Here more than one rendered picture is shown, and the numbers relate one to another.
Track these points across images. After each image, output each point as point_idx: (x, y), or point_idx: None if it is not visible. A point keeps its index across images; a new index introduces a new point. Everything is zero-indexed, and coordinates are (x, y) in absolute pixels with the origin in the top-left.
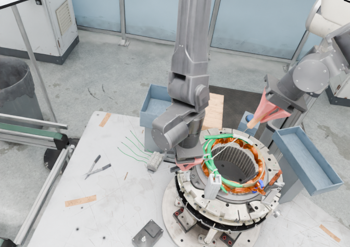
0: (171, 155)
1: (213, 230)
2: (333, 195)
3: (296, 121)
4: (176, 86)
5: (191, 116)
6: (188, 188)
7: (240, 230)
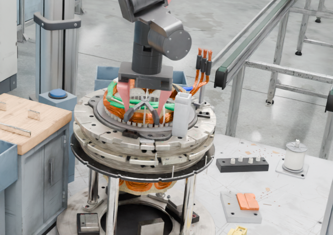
0: (27, 230)
1: (194, 190)
2: None
3: (75, 75)
4: None
5: None
6: (165, 144)
7: (213, 149)
